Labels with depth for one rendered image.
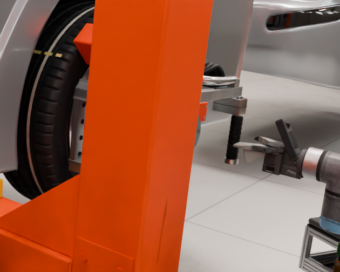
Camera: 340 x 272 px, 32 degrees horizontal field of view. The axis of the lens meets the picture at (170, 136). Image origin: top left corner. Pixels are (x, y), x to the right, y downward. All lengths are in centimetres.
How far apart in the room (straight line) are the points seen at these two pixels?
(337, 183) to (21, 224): 84
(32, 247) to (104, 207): 23
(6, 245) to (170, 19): 62
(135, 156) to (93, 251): 22
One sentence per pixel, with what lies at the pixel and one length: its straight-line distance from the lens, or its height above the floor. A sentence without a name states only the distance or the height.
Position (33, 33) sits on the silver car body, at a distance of 153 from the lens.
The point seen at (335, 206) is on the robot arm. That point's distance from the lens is 171.
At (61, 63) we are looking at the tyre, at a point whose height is 102.
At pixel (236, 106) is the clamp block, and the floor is 93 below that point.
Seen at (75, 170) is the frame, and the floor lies 74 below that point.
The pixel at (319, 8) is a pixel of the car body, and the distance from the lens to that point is 416.
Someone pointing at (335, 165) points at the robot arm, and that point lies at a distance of 169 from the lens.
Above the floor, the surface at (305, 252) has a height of 18.
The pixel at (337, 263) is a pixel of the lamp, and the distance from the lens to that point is 164.
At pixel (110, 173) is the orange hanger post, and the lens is 112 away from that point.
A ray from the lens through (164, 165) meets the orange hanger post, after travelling 111.
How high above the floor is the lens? 121
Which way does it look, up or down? 13 degrees down
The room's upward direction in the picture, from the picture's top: 7 degrees clockwise
